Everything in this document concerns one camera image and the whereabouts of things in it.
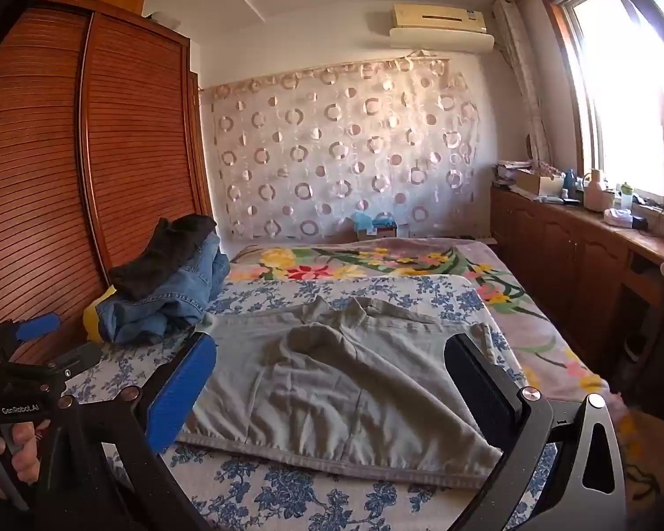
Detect cream wall air conditioner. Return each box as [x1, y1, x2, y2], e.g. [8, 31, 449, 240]
[390, 3, 496, 55]

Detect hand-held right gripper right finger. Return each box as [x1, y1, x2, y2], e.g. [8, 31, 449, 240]
[445, 335, 626, 531]

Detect wooden sideboard cabinet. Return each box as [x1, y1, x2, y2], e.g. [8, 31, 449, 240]
[490, 185, 664, 393]

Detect wooden-framed window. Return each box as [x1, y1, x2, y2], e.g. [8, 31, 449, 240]
[539, 0, 664, 211]

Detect grey-green pants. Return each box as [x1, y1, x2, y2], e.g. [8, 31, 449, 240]
[176, 296, 503, 490]

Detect stack of papers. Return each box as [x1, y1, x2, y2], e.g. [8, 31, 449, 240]
[495, 159, 532, 186]

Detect pink floral blanket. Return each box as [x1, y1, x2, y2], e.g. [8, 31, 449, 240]
[224, 237, 629, 454]

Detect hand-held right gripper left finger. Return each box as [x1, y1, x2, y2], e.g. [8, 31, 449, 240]
[30, 333, 218, 531]

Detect person's left hand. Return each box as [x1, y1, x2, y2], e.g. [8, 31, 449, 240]
[0, 423, 41, 501]

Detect wooden slatted wardrobe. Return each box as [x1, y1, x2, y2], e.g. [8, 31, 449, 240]
[0, 0, 214, 366]

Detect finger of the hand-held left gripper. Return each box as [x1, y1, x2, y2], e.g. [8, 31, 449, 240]
[44, 342, 105, 385]
[0, 312, 62, 346]

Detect blue jeans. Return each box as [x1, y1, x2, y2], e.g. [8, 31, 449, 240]
[97, 232, 229, 345]

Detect blue tissue box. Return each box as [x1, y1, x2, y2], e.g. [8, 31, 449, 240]
[355, 211, 391, 236]

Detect dark grey garment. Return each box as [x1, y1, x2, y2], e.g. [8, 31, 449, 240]
[111, 215, 218, 300]

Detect open cardboard box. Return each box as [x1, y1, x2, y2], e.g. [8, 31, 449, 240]
[514, 169, 565, 197]

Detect pink thermos jug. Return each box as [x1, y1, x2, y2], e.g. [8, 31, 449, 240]
[583, 169, 615, 212]

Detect white bundled window curtain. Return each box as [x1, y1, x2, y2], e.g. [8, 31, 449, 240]
[492, 0, 554, 164]

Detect blue floral bed sheet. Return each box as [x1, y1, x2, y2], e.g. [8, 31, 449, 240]
[61, 273, 557, 531]

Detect circle-patterned sheer curtain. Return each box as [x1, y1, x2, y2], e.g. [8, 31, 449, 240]
[199, 58, 482, 241]

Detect yellow cloth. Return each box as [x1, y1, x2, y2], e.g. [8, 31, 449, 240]
[83, 286, 117, 344]

